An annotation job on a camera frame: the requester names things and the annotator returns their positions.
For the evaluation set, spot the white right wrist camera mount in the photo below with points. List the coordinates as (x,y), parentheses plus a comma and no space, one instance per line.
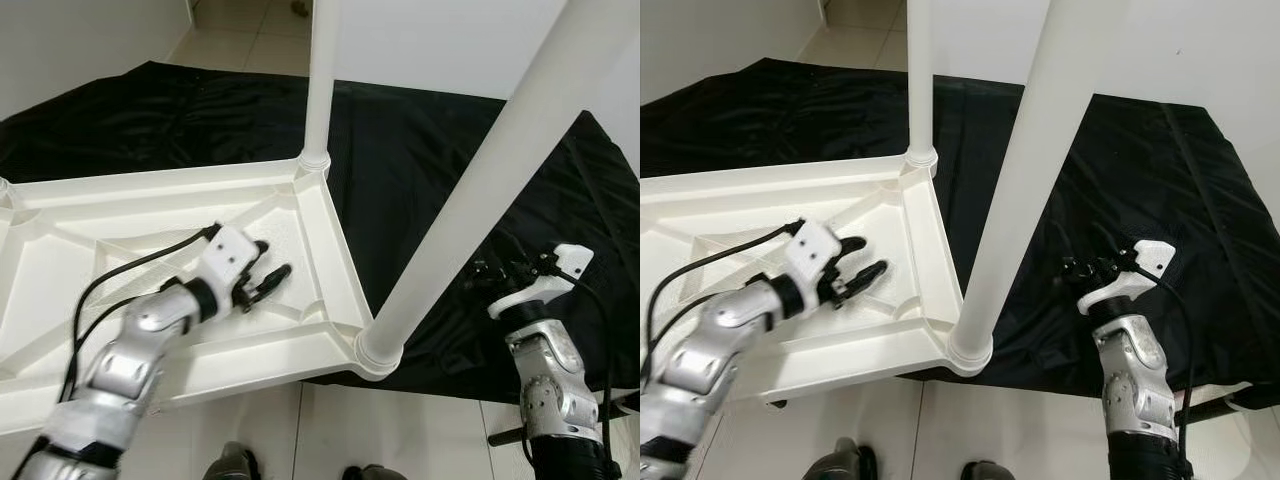
(1130,285)
(545,290)

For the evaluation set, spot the silver robot right leg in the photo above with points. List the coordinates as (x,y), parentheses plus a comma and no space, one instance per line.
(370,473)
(985,472)

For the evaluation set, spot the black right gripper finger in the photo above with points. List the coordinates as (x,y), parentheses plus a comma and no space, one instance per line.
(1068,272)
(474,280)

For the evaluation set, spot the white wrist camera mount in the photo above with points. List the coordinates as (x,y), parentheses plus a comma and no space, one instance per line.
(815,248)
(1130,285)
(228,255)
(545,290)

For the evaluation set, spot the silver robot leg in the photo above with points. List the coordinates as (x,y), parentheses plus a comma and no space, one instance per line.
(230,462)
(370,473)
(985,472)
(835,462)

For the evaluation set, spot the white plastic table top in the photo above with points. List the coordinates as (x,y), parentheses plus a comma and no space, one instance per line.
(300,250)
(900,250)

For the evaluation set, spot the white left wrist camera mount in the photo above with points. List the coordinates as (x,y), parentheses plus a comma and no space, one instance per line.
(815,248)
(228,255)

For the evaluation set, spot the black table cloth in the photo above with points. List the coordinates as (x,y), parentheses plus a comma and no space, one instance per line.
(420,150)
(1150,200)

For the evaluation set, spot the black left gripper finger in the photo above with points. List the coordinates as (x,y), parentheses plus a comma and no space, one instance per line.
(262,247)
(866,275)
(853,244)
(272,280)

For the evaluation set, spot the silver robot left leg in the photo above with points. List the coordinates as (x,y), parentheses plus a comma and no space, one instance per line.
(835,462)
(230,462)

